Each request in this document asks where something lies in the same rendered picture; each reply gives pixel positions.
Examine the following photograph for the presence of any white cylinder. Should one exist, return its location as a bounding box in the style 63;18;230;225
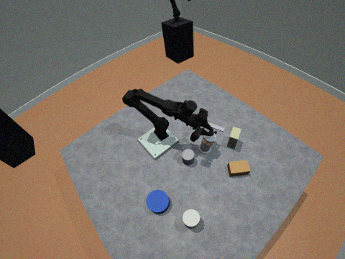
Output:
183;209;200;229

